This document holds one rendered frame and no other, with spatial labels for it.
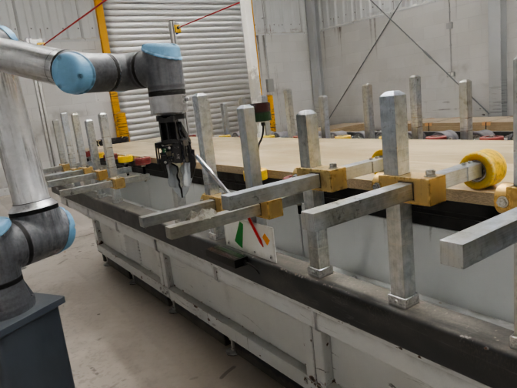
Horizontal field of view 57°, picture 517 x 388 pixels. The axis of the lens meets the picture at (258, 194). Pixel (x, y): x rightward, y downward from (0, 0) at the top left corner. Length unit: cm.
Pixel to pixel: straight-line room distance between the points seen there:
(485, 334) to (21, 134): 136
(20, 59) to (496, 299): 121
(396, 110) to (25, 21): 844
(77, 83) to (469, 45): 850
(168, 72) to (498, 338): 87
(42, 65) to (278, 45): 1008
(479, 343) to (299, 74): 1075
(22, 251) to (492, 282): 127
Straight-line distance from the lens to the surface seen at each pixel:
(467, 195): 111
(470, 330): 96
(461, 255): 59
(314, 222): 75
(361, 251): 138
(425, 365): 109
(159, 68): 117
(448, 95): 953
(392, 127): 93
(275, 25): 1126
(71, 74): 116
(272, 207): 128
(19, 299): 160
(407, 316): 100
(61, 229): 167
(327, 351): 170
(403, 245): 98
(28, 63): 128
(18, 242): 159
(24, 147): 165
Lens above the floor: 115
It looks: 12 degrees down
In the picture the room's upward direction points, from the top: 7 degrees counter-clockwise
